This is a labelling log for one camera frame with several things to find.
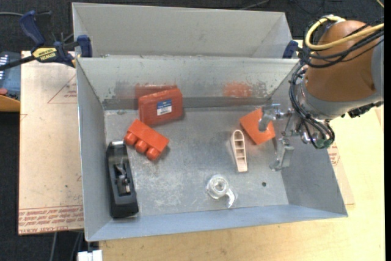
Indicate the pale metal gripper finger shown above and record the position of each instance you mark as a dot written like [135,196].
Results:
[284,156]
[266,119]

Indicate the orange flat block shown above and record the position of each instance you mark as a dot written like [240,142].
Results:
[252,126]

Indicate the beige plastic wedge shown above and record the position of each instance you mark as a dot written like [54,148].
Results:
[239,152]

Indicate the grey metal bin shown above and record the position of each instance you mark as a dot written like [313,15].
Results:
[189,174]

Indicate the orange case with white label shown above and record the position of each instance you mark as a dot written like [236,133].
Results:
[160,107]

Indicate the orange toy building brick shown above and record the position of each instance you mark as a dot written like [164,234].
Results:
[146,139]

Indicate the black stapler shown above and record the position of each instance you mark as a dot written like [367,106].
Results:
[122,198]

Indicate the brown cardboard board, red print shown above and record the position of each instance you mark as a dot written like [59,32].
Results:
[46,146]

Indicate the black cylinder on white bracket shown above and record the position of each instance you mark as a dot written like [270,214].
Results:
[360,110]

